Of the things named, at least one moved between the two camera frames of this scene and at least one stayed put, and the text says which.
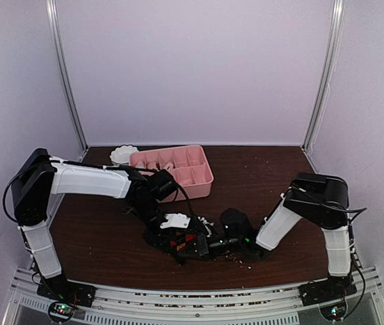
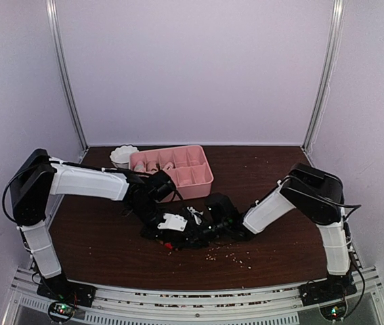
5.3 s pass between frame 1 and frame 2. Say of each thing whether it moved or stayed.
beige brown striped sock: stayed
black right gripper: moved
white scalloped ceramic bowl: stayed
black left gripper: stayed
